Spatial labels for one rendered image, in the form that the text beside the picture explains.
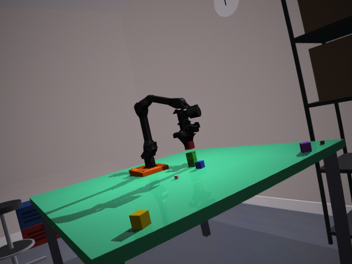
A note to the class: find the blue cube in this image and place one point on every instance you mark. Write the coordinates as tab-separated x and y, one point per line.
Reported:
199	164

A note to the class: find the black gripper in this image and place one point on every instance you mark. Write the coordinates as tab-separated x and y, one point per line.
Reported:
183	136

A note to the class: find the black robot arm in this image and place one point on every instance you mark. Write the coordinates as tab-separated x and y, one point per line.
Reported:
141	109

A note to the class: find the yellow cube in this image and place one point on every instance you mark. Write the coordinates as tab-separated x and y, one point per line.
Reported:
140	219

